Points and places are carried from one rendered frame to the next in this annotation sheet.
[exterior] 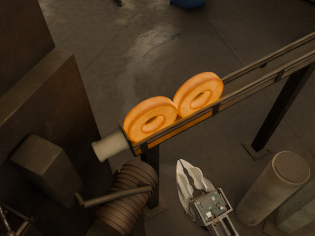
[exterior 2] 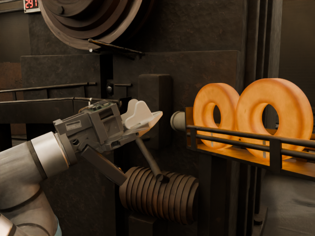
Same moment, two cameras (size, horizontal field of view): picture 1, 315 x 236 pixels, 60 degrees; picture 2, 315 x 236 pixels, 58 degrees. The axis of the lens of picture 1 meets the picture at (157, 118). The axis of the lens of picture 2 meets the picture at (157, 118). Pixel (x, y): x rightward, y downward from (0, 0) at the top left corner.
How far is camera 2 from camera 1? 0.88 m
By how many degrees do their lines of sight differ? 82
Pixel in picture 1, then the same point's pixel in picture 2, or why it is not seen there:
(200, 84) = (260, 82)
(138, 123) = (200, 99)
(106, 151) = (177, 115)
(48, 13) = not seen: outside the picture
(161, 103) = (221, 85)
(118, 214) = (134, 172)
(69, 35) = not seen: outside the picture
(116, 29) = not seen: outside the picture
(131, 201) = (148, 179)
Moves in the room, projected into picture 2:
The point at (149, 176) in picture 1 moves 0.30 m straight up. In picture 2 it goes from (179, 189) to (181, 70)
